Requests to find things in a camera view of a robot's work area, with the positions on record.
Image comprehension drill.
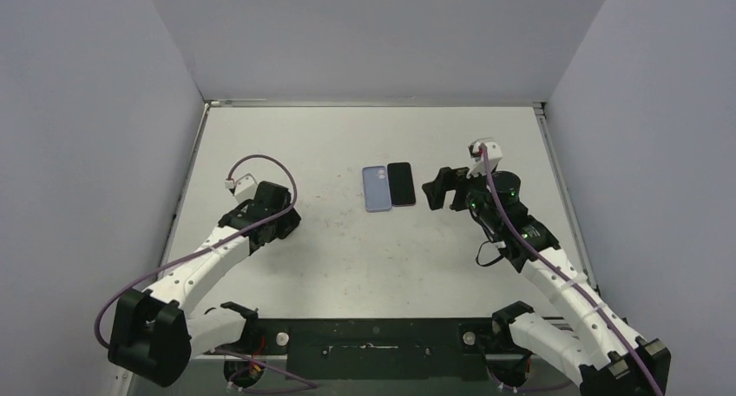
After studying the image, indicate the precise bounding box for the black smartphone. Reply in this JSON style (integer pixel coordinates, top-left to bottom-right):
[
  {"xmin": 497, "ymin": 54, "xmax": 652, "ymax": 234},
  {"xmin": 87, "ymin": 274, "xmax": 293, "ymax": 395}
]
[{"xmin": 386, "ymin": 162, "xmax": 417, "ymax": 207}]

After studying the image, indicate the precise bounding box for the clear lilac phone case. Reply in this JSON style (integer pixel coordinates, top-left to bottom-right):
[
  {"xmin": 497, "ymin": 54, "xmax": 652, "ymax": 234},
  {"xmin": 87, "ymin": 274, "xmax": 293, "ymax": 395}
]
[{"xmin": 362, "ymin": 165, "xmax": 392, "ymax": 213}]

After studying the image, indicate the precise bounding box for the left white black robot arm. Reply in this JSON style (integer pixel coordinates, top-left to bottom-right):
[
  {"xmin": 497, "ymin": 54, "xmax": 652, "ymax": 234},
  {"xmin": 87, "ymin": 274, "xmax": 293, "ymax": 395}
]
[{"xmin": 107, "ymin": 181, "xmax": 300, "ymax": 387}]

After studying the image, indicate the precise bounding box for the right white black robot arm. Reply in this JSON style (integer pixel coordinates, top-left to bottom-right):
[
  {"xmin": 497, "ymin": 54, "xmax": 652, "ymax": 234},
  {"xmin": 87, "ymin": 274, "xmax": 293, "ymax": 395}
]
[{"xmin": 422, "ymin": 168, "xmax": 671, "ymax": 395}]

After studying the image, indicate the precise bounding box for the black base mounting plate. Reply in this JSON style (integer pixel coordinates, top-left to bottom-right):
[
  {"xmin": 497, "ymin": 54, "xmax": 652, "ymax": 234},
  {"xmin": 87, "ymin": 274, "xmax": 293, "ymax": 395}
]
[{"xmin": 200, "ymin": 317, "xmax": 550, "ymax": 383}]

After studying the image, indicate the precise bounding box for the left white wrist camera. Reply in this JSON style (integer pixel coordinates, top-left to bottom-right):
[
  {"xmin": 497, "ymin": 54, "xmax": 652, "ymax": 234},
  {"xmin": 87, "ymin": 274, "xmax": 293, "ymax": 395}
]
[{"xmin": 225, "ymin": 173, "xmax": 259, "ymax": 204}]

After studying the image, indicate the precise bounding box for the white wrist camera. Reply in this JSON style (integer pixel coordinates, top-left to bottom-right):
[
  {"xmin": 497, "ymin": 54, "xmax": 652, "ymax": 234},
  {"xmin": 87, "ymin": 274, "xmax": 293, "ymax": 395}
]
[
  {"xmin": 225, "ymin": 173, "xmax": 259, "ymax": 204},
  {"xmin": 466, "ymin": 137, "xmax": 503, "ymax": 179}
]

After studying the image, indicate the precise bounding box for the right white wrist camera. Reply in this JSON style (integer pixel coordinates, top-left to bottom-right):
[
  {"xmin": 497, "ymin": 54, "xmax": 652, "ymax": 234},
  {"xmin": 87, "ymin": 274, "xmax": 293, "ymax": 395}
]
[{"xmin": 466, "ymin": 137, "xmax": 503, "ymax": 179}]

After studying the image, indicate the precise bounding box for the black coiled wrist cable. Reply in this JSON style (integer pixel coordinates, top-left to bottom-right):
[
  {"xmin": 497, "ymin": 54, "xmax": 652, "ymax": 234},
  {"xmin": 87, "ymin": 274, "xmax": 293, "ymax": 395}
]
[{"xmin": 475, "ymin": 241, "xmax": 510, "ymax": 269}]

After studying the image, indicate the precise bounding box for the aluminium table frame rail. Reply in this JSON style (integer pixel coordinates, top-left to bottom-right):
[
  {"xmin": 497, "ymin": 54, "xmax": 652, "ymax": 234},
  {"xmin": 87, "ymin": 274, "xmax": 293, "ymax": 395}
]
[{"xmin": 532, "ymin": 102, "xmax": 600, "ymax": 294}]

